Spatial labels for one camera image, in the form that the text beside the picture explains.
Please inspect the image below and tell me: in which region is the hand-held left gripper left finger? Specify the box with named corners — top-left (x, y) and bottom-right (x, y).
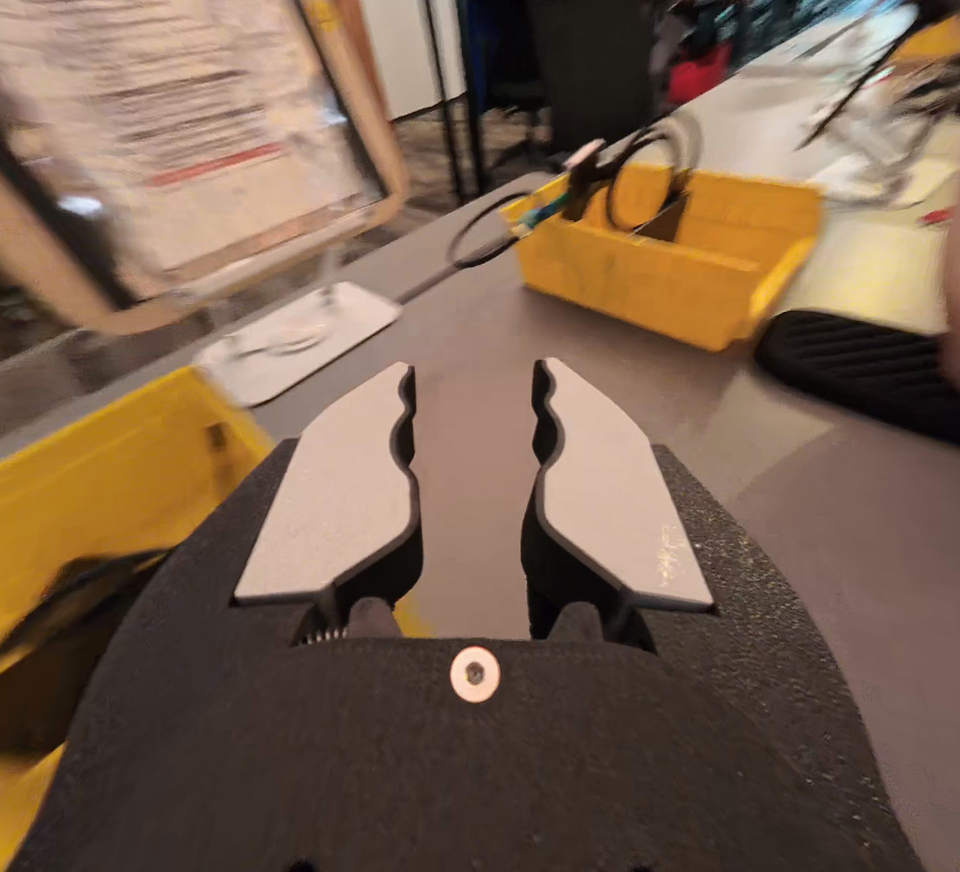
top-left (232, 360), bottom-right (423, 626)

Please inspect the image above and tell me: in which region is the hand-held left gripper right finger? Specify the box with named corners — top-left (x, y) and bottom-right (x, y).
top-left (521, 356), bottom-right (716, 639)

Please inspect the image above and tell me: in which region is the yellow plastic bin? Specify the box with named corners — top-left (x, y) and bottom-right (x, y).
top-left (501, 163), bottom-right (824, 353)
top-left (0, 364), bottom-right (429, 843)

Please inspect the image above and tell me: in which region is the black braided HDMI cable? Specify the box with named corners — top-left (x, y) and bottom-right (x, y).
top-left (446, 189), bottom-right (565, 270)

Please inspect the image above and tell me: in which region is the silver grey USB hub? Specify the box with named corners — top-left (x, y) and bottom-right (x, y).
top-left (562, 108), bottom-right (705, 232)

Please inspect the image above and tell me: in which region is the black bin divider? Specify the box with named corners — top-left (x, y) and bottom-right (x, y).
top-left (633, 193), bottom-right (691, 243)

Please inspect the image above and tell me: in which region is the red bag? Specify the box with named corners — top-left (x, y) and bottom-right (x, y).
top-left (667, 43), bottom-right (732, 104)

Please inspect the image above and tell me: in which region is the black trash bin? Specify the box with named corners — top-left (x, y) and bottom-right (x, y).
top-left (528, 0), bottom-right (654, 146)

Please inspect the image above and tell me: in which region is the instruction sheet on stand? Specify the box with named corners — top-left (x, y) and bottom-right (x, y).
top-left (0, 0), bottom-right (410, 337)

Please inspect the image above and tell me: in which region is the black metal pole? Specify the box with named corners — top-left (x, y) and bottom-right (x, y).
top-left (408, 0), bottom-right (466, 206)

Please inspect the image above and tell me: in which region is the taped instruction sheet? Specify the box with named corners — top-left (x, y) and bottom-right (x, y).
top-left (0, 0), bottom-right (376, 273)

